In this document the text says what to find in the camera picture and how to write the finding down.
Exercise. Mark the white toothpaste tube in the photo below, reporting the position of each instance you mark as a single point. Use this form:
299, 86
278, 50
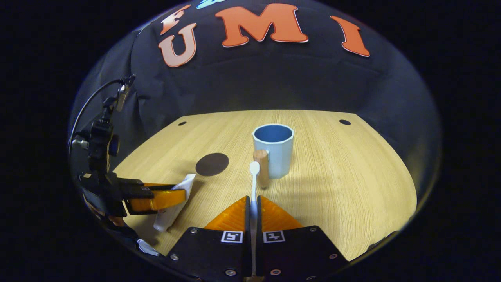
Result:
168, 217

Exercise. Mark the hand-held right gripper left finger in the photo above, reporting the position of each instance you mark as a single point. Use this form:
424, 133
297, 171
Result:
211, 254

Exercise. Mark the white toothbrush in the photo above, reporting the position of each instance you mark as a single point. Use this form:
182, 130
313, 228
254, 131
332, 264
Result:
254, 188

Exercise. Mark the black backdrop cloth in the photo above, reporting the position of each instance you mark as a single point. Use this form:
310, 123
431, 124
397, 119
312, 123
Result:
274, 78

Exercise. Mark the light blue cup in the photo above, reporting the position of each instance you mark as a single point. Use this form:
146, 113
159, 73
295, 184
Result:
280, 156

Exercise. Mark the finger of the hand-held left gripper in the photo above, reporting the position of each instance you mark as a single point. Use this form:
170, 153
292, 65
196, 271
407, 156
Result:
133, 185
156, 199

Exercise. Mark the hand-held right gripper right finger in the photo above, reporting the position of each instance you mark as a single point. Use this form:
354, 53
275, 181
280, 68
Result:
297, 254

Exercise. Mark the small white glossy object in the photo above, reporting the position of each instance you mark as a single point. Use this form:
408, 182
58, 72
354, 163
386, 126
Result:
148, 247

